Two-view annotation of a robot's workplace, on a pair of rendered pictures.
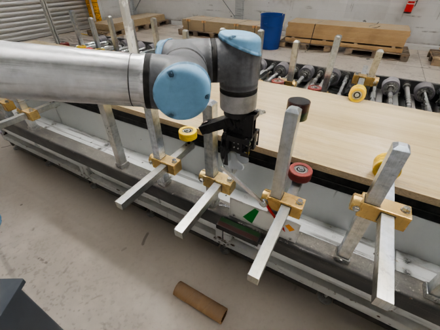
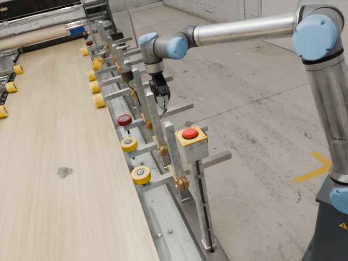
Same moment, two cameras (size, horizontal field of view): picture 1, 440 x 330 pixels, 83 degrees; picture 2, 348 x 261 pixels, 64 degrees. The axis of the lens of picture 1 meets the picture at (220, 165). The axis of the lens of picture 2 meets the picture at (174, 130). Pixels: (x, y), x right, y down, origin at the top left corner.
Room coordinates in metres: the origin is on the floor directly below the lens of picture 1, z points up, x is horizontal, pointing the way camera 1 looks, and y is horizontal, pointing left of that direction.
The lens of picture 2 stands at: (1.41, 0.92, 1.66)
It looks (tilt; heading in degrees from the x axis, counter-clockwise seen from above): 33 degrees down; 228
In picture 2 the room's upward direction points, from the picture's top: 12 degrees counter-clockwise
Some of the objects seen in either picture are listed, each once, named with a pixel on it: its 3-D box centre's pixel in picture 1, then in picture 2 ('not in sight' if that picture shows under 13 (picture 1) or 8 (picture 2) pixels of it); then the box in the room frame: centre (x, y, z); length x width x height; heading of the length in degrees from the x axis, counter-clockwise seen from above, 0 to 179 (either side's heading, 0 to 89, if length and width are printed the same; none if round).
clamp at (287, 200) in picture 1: (282, 201); (147, 121); (0.57, -0.21, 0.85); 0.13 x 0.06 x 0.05; 61
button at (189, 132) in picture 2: not in sight; (189, 133); (0.95, 0.48, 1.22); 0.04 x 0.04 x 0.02
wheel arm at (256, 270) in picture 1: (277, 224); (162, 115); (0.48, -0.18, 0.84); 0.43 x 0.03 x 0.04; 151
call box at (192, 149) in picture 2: not in sight; (191, 145); (0.95, 0.48, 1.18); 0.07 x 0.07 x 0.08; 61
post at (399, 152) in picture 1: (364, 215); (136, 96); (0.46, -0.41, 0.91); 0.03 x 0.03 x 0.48; 61
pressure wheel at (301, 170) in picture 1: (298, 180); (126, 125); (0.67, -0.28, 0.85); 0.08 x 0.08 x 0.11
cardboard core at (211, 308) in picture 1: (200, 301); not in sight; (0.60, 0.11, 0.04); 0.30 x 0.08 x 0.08; 61
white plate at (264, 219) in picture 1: (261, 219); not in sight; (0.57, -0.15, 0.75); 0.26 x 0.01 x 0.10; 61
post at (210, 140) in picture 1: (211, 163); (159, 135); (0.70, 0.03, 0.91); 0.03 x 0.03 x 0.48; 61
